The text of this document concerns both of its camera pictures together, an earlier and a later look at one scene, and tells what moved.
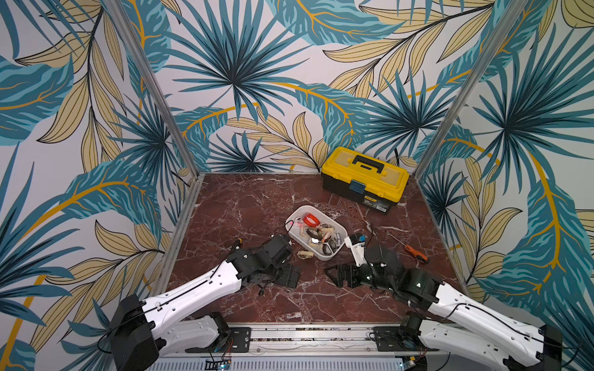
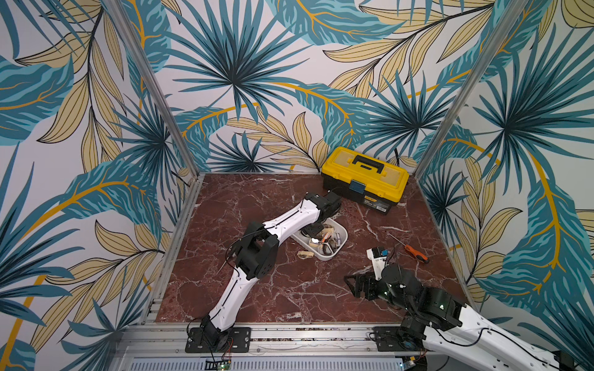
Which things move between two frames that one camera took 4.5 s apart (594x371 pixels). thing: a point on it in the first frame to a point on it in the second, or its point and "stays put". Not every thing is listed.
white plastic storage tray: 301,240 stays put
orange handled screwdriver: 414,253 stays put
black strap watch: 328,249 stays put
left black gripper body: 281,276 to 313,229
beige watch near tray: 305,254 stays put
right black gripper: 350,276 to 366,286
